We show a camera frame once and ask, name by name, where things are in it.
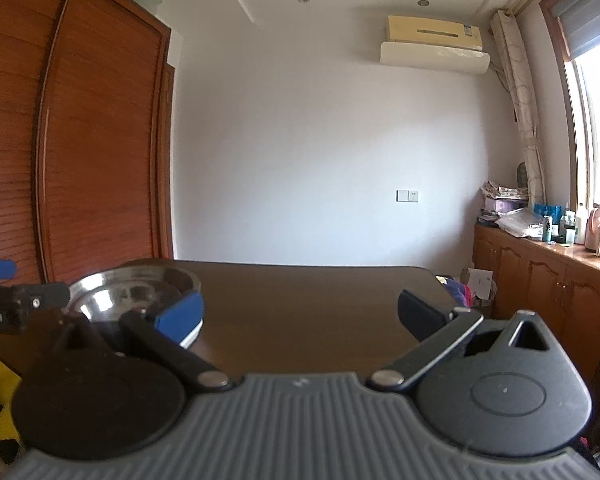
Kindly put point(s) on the dark stacked books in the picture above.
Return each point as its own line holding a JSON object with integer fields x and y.
{"x": 487, "y": 219}

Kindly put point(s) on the beige wall air conditioner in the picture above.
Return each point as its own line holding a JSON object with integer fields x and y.
{"x": 432, "y": 29}

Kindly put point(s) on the large steel bowl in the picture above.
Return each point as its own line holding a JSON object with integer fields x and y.
{"x": 177, "y": 282}

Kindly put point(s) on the blue can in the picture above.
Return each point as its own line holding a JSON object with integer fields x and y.
{"x": 547, "y": 230}

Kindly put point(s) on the colourful cloth pile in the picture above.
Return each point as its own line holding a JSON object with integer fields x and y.
{"x": 455, "y": 291}

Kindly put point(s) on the blue boxes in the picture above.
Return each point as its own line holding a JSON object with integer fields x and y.
{"x": 547, "y": 209}

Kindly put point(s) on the clear plastic bags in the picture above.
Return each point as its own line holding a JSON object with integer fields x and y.
{"x": 520, "y": 224}

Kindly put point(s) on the folded patterned cloth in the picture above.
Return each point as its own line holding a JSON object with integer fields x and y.
{"x": 505, "y": 190}

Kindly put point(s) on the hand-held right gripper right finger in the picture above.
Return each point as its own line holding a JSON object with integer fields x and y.
{"x": 420, "y": 312}

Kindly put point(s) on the white bottle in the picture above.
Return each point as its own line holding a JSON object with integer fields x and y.
{"x": 581, "y": 225}

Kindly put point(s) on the white wall switch socket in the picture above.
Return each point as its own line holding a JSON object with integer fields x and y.
{"x": 408, "y": 196}

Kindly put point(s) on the brown wooden cabinet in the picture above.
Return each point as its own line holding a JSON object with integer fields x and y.
{"x": 545, "y": 280}

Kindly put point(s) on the cream patterned curtain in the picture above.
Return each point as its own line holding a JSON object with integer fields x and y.
{"x": 522, "y": 100}

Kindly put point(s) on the wooden framed window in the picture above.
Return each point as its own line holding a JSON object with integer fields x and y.
{"x": 597, "y": 130}

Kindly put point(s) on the pink purple box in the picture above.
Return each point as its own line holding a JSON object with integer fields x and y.
{"x": 505, "y": 205}

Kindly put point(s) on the grey mesh back rest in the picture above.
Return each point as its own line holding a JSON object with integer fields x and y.
{"x": 522, "y": 172}

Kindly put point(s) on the brown wooden wardrobe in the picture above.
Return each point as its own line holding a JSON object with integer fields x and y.
{"x": 95, "y": 135}

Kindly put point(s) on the pink thermos jug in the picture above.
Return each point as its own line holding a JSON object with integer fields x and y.
{"x": 594, "y": 227}

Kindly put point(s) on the small teal cup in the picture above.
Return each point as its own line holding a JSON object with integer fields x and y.
{"x": 570, "y": 236}

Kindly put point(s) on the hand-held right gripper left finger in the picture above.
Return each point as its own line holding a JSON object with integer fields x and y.
{"x": 180, "y": 316}

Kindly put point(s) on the white cardboard box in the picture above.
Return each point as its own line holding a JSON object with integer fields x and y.
{"x": 477, "y": 285}

